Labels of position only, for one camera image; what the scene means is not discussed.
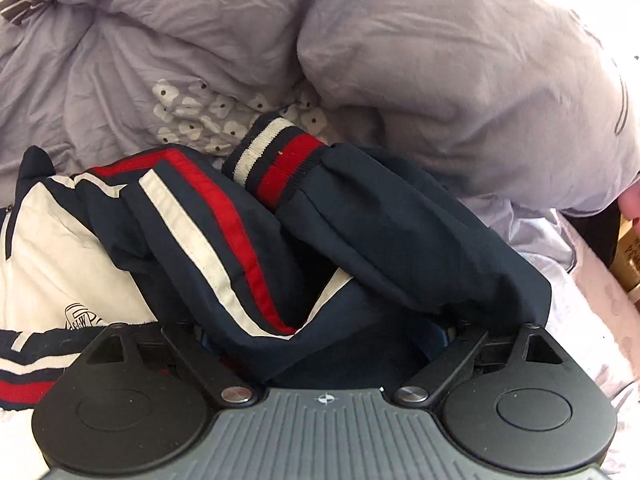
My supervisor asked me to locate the lavender floral duvet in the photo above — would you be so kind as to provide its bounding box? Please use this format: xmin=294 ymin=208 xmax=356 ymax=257
xmin=0 ymin=0 xmax=640 ymax=430

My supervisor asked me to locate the wooden furniture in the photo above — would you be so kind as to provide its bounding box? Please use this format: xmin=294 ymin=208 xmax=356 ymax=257
xmin=610 ymin=216 xmax=640 ymax=308

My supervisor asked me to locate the navy white red jacket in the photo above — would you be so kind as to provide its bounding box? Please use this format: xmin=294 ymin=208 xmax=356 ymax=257
xmin=1 ymin=114 xmax=551 ymax=410

